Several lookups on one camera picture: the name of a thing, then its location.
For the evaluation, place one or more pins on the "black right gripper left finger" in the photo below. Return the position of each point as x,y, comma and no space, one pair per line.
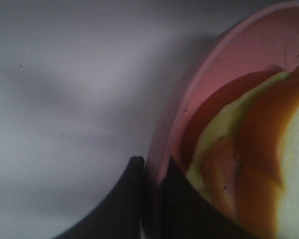
118,214

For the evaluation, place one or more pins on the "white bread sandwich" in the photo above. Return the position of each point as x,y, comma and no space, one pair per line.
240,151

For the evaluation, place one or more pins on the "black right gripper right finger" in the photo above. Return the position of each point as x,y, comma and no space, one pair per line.
186,215

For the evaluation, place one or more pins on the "pink round plate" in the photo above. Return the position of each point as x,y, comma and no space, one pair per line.
267,40

